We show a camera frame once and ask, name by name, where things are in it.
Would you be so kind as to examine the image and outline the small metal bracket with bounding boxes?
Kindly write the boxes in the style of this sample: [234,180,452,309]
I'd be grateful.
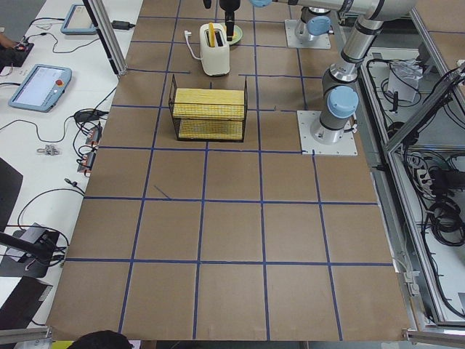
[36,144,60,156]

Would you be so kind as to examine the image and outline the white toaster power cord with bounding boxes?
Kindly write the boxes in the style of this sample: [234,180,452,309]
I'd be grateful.
[184,31,203,61]

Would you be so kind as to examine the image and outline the black power adapter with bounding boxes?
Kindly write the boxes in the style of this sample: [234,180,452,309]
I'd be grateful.
[111,20,135,31]

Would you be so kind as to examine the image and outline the black wire basket rack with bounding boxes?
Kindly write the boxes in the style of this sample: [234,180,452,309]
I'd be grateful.
[169,74,249,143]

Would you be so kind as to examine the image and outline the aluminium frame post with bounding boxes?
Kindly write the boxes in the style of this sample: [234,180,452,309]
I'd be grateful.
[83,0,127,76]

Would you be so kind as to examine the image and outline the far blue teach pendant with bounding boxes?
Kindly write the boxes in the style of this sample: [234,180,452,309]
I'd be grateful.
[60,4,97,35]

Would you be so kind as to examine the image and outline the blue teach pendant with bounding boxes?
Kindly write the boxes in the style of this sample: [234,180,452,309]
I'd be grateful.
[60,4,97,35]
[8,64,73,113]

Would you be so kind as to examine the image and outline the yellow toast slice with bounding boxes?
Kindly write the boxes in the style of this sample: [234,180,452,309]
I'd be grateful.
[208,23,215,47]

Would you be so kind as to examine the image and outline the crumpled white paper box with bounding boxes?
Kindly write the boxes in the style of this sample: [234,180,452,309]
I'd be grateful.
[387,60,423,103]

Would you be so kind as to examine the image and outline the yellow bamboo mat shelves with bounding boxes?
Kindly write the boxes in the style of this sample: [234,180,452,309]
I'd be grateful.
[172,88,245,140]

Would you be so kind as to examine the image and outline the near blue teach pendant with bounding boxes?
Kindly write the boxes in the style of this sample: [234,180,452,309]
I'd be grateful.
[8,64,73,113]

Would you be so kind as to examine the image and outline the green plate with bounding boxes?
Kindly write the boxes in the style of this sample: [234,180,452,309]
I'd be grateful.
[228,25,243,46]

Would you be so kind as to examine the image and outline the person's dark hair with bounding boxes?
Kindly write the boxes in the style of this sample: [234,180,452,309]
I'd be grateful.
[68,330,133,349]

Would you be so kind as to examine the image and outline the cream white toaster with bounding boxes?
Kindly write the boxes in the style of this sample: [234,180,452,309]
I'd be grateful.
[199,23,230,76]

